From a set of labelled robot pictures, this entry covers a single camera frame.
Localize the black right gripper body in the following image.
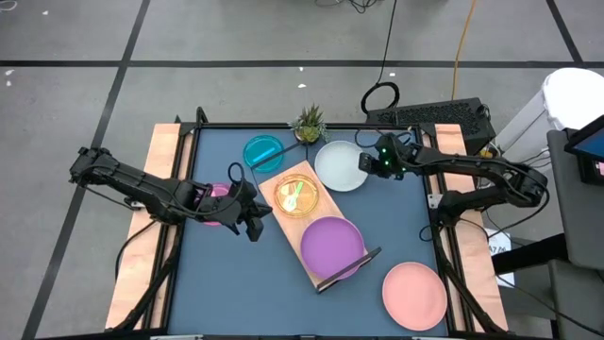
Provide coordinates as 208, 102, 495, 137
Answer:
375, 133, 419, 181

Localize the grey cart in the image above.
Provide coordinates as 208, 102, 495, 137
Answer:
546, 127, 604, 340

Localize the blue-grey table mat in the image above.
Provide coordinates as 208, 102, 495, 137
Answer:
167, 127, 449, 337

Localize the purple plate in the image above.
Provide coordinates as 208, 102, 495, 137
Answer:
299, 215, 367, 281

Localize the black camera cable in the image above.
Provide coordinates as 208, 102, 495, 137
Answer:
227, 161, 247, 199

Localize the white plate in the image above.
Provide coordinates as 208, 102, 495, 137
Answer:
313, 140, 370, 193

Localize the blue translucent plate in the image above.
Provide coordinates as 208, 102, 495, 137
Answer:
242, 134, 286, 174

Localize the wooden shelf with black frames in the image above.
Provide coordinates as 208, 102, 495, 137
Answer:
248, 140, 383, 295

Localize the black tablet screen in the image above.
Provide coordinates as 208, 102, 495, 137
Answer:
563, 114, 604, 186

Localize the white paper sheet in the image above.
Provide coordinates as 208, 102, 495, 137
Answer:
487, 229, 515, 288

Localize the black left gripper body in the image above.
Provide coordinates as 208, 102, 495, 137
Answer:
193, 180, 260, 229

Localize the black hanging cable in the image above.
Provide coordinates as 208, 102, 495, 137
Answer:
360, 0, 402, 115

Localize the black computer case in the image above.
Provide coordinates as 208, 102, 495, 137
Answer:
365, 96, 497, 156

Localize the orange translucent plate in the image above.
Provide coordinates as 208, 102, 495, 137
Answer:
273, 172, 321, 219

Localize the pink translucent plate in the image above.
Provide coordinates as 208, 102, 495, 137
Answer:
200, 182, 233, 228

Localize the salmon pink plate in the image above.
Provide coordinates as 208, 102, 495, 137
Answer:
381, 261, 448, 332

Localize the white bin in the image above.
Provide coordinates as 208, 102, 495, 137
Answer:
494, 67, 604, 157

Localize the black aluminium station frame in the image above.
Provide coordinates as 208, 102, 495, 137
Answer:
104, 106, 511, 340

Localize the succulent plant in pot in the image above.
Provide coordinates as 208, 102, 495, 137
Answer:
288, 104, 330, 145

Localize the yellow hanging cable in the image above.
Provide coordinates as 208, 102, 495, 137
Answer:
451, 0, 479, 101

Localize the wooden side panel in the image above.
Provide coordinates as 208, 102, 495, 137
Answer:
104, 123, 195, 331
432, 123, 510, 332

